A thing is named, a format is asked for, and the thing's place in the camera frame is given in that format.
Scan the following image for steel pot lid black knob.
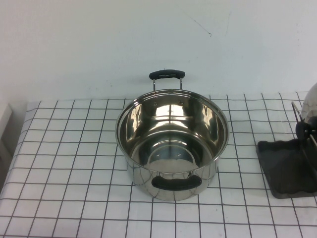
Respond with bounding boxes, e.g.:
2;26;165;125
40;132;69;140
295;83;317;147

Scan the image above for stainless steel cooking pot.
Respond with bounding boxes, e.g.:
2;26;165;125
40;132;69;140
115;68;230;202

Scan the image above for dark grey rack drip tray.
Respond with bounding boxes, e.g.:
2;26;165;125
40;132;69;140
257;139;317;199

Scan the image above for white grid pattern tablecloth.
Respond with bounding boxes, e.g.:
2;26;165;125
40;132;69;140
0;91;317;238

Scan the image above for white cabinet edge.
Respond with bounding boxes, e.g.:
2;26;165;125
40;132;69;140
0;103;13;160

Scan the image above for metal wire lid rack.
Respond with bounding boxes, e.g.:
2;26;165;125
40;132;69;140
291;101;317;197

